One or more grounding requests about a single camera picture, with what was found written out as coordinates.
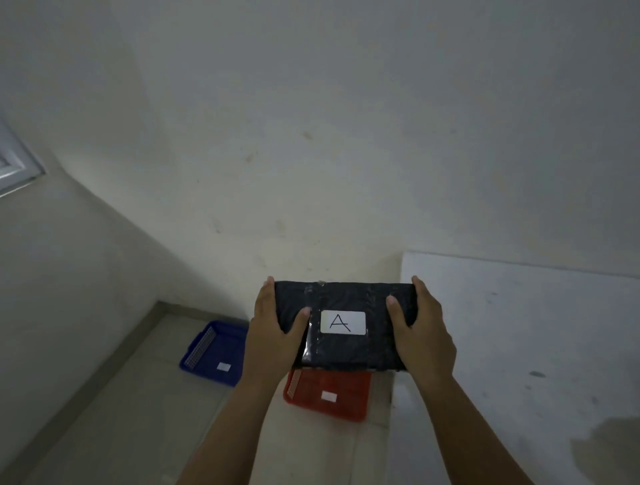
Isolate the person's right hand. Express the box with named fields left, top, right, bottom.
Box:
left=386, top=276, right=457, bottom=386

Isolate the person's left hand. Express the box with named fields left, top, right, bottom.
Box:
left=241, top=276, right=312, bottom=388

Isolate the black parcel with white label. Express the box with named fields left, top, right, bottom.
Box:
left=273, top=280, right=419, bottom=373

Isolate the person's left forearm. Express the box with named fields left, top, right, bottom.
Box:
left=176, top=376, right=281, bottom=485

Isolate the person's right forearm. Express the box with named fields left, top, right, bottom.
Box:
left=414, top=372, right=536, bottom=485

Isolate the red plastic basket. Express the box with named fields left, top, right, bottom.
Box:
left=283, top=369, right=373, bottom=423

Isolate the blue plastic basket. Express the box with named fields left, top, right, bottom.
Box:
left=179, top=321, right=249, bottom=388

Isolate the white window frame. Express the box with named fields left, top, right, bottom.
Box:
left=0, top=117, right=47, bottom=198

